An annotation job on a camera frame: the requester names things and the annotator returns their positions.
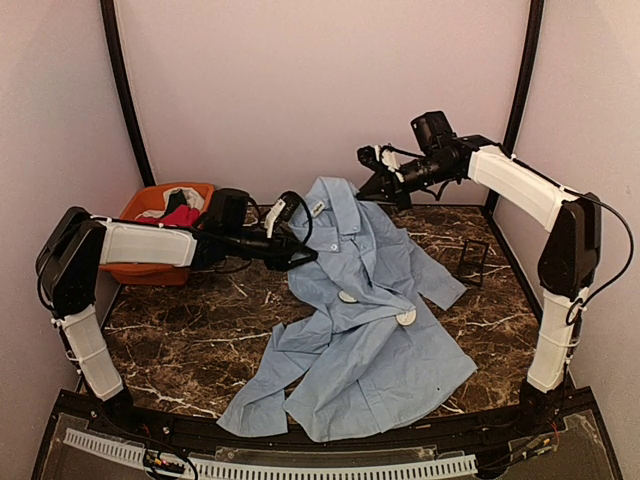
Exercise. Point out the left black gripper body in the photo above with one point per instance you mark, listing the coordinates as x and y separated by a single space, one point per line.
236 238

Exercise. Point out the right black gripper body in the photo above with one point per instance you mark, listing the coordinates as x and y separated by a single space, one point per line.
434 171

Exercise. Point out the light blue shirt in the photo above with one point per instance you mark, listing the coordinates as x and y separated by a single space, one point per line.
350 370

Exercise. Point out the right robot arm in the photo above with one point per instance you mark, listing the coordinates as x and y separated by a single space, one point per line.
572 221

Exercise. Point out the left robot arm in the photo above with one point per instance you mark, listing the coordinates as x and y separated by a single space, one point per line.
74 288

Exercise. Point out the black brooch holder stand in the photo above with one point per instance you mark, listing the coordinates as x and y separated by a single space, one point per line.
471 265

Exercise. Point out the white cloth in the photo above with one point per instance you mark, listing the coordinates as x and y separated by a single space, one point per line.
157 204

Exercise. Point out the red cloth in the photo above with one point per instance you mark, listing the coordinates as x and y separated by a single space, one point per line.
182 216

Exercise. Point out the orange plastic basket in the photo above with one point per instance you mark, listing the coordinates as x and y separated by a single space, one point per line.
145 252

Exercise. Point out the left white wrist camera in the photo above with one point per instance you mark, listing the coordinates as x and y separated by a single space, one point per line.
272 217

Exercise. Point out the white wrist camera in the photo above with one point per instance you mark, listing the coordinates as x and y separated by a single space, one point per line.
385 156
272 217

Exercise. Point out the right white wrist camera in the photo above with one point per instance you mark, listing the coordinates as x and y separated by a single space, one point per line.
385 156

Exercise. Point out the black left frame pole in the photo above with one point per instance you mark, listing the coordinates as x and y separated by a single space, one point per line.
123 89

